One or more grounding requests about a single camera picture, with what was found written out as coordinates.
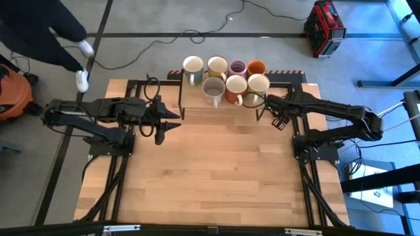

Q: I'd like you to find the black floor stand beam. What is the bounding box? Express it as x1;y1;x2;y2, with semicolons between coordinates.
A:
341;163;420;194

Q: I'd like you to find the grey metal floor frame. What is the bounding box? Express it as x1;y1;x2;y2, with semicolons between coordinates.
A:
356;0;420;89

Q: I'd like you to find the red mug with white handle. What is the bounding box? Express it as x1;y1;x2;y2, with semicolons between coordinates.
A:
224;74;249;108

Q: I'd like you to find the orange shop vacuum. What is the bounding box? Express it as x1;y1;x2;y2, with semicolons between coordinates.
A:
0;64;43;122

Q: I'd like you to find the pink ribbed ceramic mug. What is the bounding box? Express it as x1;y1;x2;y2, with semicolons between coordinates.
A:
228;60;248;79

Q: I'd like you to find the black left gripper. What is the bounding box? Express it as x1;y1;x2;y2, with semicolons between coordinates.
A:
129;94;182;146

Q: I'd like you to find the white box with logo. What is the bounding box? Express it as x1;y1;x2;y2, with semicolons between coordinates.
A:
347;162;396;209

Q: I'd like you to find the person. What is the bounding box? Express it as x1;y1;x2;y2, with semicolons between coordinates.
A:
0;0;96;94

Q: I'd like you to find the teal mug with white handle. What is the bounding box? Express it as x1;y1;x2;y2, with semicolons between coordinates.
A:
182;55;205;87

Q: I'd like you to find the white cable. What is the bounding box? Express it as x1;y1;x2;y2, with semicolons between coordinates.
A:
377;100;408;118
382;113;420;129

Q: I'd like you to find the orange ceramic mug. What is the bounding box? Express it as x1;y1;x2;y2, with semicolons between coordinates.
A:
246;60;268;78

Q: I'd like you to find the wooden shelf with black frame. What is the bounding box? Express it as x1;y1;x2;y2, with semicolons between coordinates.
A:
178;68;267;121

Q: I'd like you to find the pale yellow mug white handle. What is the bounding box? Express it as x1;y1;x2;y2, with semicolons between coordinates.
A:
246;73;271;108

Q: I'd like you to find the silver metal bracket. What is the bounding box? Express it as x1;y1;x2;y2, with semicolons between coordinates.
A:
284;228;324;236
103;224;141;233

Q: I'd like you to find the black rig crossbar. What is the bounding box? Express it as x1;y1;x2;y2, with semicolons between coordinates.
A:
0;221;420;236

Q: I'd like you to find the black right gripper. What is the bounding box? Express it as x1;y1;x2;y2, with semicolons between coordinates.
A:
265;92;298;131

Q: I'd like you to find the black aluminium table frame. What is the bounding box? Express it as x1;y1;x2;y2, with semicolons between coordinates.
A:
73;78;350;229

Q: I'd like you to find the black floor cable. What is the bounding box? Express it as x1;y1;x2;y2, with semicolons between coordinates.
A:
62;0;309;71

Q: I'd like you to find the dark grey equipment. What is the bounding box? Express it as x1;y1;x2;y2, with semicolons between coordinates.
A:
402;90;420;142

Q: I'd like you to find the yellow mug with white handle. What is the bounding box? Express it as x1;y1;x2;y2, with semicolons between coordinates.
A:
207;55;229;82

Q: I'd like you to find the white floral pattern mug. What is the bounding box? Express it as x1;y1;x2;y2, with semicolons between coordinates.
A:
201;76;226;109

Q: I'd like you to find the red and black toolbox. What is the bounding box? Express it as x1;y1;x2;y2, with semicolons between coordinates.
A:
303;0;347;59

